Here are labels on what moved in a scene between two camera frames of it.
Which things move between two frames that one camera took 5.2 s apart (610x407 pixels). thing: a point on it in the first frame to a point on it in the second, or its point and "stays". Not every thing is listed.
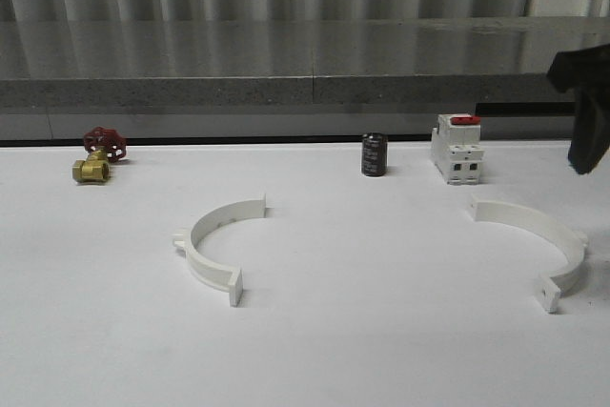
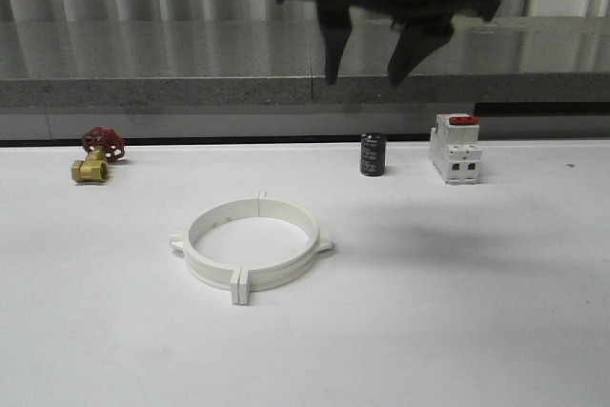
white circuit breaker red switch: (456, 148) stays
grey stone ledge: (289, 61) stays
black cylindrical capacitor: (375, 154) stays
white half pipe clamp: (572, 244) to (243, 280)
